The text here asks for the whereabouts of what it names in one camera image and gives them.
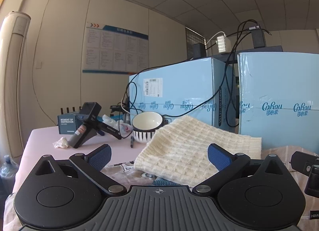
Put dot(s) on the white power strip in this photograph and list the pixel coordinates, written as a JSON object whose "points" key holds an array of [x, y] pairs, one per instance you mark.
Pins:
{"points": [[222, 44]]}

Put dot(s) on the white standing air conditioner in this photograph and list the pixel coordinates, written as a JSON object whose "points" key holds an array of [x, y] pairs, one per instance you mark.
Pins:
{"points": [[13, 37]]}

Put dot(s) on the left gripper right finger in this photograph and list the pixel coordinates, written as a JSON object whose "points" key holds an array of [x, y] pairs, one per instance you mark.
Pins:
{"points": [[252, 194]]}

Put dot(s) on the small black adapter box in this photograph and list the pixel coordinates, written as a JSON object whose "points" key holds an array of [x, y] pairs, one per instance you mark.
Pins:
{"points": [[199, 50]]}

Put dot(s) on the black power adapter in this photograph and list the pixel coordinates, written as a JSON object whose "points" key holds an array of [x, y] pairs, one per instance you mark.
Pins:
{"points": [[258, 39]]}

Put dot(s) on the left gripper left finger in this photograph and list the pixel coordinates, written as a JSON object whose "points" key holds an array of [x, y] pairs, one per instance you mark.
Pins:
{"points": [[66, 193]]}

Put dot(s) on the dark window blind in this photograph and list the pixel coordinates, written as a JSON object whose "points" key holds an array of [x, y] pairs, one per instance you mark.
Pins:
{"points": [[191, 39]]}

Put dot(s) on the cream knitted sweater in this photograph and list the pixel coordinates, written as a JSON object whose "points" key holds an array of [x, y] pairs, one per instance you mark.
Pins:
{"points": [[178, 152]]}

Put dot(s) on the white crumpled plastic bag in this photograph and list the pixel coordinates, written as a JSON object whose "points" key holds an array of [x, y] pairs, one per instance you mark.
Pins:
{"points": [[119, 125]]}

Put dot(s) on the white striped ceramic bowl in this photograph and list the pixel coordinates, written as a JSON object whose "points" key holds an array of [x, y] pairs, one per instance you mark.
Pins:
{"points": [[145, 125]]}

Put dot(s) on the wall notice board poster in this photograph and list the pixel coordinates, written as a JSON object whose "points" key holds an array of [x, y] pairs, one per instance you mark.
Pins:
{"points": [[114, 50]]}

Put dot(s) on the crumpled white tissue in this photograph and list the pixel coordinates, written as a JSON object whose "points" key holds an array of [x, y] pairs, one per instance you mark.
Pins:
{"points": [[61, 143]]}

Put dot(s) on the water bottle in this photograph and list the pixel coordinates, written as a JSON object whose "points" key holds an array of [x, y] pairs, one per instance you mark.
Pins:
{"points": [[8, 173]]}

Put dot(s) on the small dark blue box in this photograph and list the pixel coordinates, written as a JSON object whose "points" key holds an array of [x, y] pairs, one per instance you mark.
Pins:
{"points": [[68, 123]]}

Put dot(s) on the large light blue carton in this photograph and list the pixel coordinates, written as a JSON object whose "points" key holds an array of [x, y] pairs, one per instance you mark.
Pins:
{"points": [[278, 98]]}

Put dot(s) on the spare black handheld gripper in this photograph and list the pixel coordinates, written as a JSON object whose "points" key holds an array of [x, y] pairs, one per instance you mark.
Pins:
{"points": [[90, 126]]}

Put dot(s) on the pink striped bed sheet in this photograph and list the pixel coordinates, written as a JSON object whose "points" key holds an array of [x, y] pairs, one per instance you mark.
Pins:
{"points": [[120, 168]]}

